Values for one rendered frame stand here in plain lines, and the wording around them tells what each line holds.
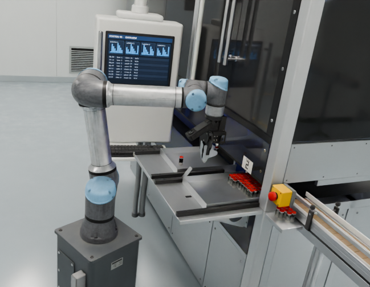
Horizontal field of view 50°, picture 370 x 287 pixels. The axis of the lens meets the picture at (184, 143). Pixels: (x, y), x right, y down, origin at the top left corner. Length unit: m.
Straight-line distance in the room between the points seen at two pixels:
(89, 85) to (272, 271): 1.26
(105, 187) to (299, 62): 0.88
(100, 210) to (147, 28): 1.18
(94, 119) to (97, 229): 0.43
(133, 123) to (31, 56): 4.59
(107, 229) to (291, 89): 0.91
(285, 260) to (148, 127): 1.13
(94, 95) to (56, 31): 5.50
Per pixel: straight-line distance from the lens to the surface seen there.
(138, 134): 2.53
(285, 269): 2.14
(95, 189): 1.56
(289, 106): 1.65
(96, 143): 1.62
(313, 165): 1.86
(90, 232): 1.64
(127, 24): 2.35
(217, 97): 1.56
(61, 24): 6.89
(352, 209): 2.19
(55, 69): 7.01
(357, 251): 1.66
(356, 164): 2.04
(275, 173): 1.75
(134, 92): 1.42
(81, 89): 1.45
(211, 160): 2.22
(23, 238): 3.08
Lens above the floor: 1.77
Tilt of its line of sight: 22 degrees down
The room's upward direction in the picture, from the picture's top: 7 degrees clockwise
